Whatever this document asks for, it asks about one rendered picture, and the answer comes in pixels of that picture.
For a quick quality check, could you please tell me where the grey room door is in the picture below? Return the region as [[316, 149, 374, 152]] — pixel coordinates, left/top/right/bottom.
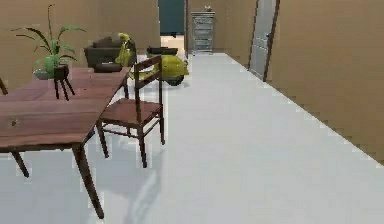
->
[[249, 0, 278, 80]]

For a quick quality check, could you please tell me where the black legged plant stand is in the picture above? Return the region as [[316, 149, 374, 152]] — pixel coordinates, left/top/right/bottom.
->
[[53, 64, 76, 102]]

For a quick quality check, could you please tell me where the brown wooden dining table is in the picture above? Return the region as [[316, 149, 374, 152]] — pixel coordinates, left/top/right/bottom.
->
[[0, 66, 132, 220]]

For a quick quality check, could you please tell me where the pale bowl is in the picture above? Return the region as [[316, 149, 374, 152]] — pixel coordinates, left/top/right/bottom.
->
[[32, 68, 51, 81]]

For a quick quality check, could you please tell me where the brown wooden chair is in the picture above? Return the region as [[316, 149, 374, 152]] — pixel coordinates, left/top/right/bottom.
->
[[95, 54, 166, 169]]

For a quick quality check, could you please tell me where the grey chest of drawers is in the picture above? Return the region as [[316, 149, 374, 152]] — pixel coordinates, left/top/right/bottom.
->
[[190, 11, 216, 54]]

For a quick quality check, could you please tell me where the green house plant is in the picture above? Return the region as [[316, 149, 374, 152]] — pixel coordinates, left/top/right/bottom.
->
[[10, 3, 86, 78]]

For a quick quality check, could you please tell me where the dark grey armchair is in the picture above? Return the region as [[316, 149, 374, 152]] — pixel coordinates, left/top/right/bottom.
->
[[83, 36, 138, 74]]

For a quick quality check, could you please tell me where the dark green door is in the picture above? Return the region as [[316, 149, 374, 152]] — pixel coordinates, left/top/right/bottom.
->
[[158, 0, 186, 37]]

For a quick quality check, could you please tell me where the yellow green scooter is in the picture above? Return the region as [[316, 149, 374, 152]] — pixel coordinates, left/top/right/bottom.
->
[[114, 32, 190, 87]]

